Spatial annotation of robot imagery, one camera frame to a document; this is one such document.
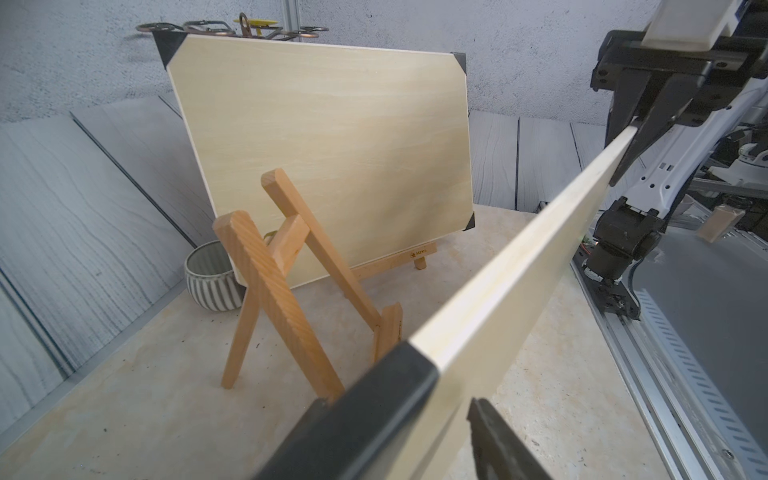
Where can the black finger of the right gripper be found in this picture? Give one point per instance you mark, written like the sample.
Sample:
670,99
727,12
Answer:
627,95
665,98

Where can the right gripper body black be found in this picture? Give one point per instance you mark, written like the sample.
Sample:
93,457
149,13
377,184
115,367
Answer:
726,68

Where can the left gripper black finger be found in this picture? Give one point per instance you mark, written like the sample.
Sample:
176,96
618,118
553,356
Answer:
497,451

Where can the wooden board black corners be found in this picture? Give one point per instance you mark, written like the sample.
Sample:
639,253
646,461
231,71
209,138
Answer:
376,141
406,418

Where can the small wooden easel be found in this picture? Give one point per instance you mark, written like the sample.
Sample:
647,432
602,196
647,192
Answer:
415,255

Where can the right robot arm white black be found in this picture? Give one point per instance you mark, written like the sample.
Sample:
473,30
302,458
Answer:
634,223

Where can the striped ceramic mug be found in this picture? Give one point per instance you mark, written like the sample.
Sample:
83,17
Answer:
210,279

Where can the yellow plastic wine glass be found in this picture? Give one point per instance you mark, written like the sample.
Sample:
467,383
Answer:
257,28

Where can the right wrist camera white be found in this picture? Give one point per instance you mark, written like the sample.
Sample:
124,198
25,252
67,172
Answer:
691,25

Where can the aluminium mounting rail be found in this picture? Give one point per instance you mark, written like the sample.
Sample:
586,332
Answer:
695,430

